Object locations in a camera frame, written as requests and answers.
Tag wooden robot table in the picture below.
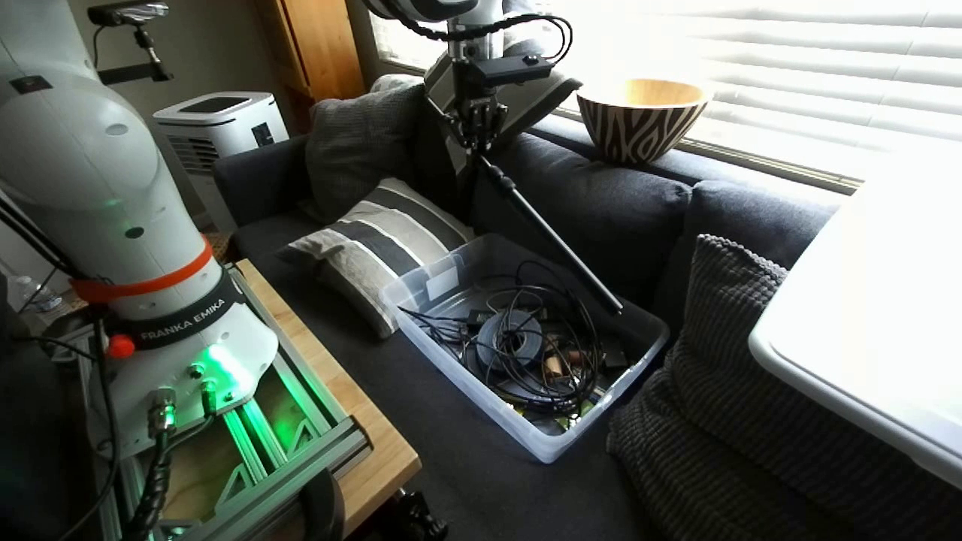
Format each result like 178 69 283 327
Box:
228 256 424 541

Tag white table top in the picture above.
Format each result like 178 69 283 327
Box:
749 147 962 492

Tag grey round cable reel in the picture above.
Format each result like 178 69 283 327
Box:
473 304 550 380

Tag white air purifier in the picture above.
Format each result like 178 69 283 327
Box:
150 89 292 237

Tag tangle of black cables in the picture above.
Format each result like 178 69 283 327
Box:
400 261 639 423

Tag dark blue fabric sofa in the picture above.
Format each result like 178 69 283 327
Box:
212 115 854 541

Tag zebra pattern wooden bowl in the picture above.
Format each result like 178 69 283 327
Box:
573 74 716 167

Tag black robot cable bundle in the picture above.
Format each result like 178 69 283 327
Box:
0 215 193 541

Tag grey white striped pillow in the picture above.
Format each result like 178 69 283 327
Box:
420 49 585 180
283 175 479 342

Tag black camera on stand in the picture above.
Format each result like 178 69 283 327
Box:
83 0 174 88

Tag white window blinds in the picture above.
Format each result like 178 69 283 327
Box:
366 0 962 192

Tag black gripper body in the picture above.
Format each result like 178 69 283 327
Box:
448 56 505 132

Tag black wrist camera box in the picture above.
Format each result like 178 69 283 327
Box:
479 54 559 89

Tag plain grey textured pillow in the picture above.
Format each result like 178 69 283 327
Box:
303 83 430 227

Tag clear plastic storage container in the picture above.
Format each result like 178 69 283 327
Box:
381 233 675 465

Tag dark grey knit cushion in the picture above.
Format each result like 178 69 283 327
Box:
608 233 962 541

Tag wooden wall panel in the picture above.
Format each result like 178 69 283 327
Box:
264 0 369 102

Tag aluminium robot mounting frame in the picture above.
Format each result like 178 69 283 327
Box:
83 327 374 541

